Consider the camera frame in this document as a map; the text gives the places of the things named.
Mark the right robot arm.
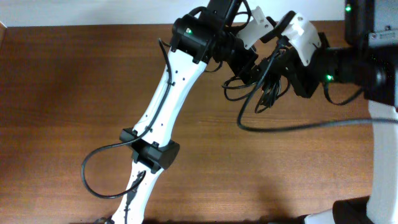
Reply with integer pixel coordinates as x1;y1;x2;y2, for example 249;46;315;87
277;0;397;223

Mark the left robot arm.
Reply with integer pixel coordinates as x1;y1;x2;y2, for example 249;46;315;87
107;1;265;223

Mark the left camera cable black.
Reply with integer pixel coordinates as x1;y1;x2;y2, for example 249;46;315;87
80;38;175;224

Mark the camera cable black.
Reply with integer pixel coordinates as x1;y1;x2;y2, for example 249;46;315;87
80;38;175;224
237;44;397;133

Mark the right camera cable black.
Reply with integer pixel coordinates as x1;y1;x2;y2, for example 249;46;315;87
237;44;397;133

